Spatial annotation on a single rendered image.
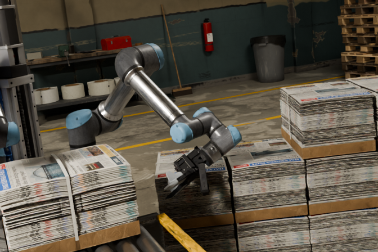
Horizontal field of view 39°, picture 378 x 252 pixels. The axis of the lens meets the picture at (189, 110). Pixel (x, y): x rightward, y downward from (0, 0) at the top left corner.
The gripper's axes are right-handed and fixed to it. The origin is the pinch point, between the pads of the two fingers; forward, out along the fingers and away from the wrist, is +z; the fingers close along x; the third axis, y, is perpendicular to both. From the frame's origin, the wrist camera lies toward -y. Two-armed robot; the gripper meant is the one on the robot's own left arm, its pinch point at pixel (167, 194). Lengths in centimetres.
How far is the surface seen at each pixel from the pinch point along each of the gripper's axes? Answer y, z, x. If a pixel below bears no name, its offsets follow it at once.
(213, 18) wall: 341, -336, -575
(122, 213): -4.1, 18.4, 31.9
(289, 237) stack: -38, -30, -26
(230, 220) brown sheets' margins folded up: -18.4, -15.4, -20.8
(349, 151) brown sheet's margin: -30, -65, -6
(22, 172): 23, 34, 38
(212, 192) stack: -6.9, -15.9, -13.5
